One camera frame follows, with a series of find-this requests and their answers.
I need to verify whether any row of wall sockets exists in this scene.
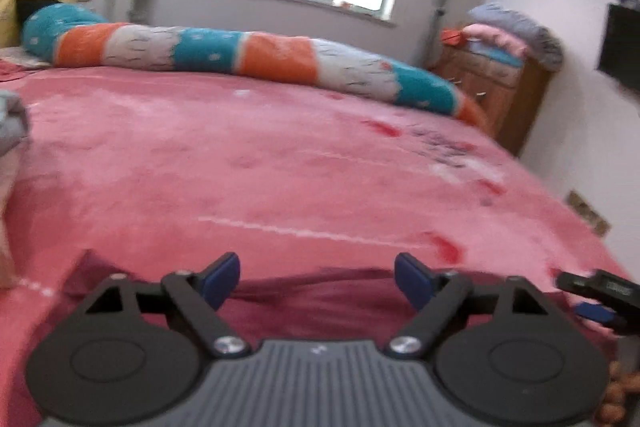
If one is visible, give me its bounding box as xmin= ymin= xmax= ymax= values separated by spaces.
xmin=567 ymin=189 xmax=613 ymax=237

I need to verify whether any long colourful bolster pillow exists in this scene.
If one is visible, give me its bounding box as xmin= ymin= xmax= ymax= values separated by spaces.
xmin=22 ymin=3 xmax=488 ymax=128

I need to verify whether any grey cloth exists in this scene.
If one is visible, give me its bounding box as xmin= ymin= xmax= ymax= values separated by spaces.
xmin=0 ymin=89 xmax=31 ymax=158

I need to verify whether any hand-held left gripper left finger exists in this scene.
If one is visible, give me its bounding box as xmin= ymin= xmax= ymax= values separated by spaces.
xmin=82 ymin=252 xmax=251 ymax=359

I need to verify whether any black wall television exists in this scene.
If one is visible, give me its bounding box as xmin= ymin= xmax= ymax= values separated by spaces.
xmin=596 ymin=3 xmax=640 ymax=100

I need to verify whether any wooden cabinet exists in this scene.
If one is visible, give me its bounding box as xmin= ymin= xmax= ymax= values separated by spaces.
xmin=430 ymin=34 xmax=553 ymax=158

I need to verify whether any folded grey blanket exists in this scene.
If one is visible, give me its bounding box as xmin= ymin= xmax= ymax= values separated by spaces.
xmin=466 ymin=2 xmax=565 ymax=70

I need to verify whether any folded teal blanket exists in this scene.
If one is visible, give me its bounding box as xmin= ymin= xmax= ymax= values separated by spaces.
xmin=467 ymin=41 xmax=525 ymax=68

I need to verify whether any folded pink blanket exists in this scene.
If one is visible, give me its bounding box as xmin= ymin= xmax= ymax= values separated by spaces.
xmin=460 ymin=23 xmax=528 ymax=58

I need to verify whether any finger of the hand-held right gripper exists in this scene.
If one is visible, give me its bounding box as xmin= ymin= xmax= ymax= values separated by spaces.
xmin=575 ymin=301 xmax=640 ymax=336
xmin=553 ymin=269 xmax=640 ymax=304

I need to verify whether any maroon down jacket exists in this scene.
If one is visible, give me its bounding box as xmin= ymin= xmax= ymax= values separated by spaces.
xmin=65 ymin=248 xmax=621 ymax=353

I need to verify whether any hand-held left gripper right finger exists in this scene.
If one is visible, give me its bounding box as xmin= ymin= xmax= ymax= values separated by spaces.
xmin=387 ymin=253 xmax=561 ymax=359

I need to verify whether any pink printed blanket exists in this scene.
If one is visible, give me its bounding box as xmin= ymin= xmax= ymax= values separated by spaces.
xmin=0 ymin=57 xmax=640 ymax=427

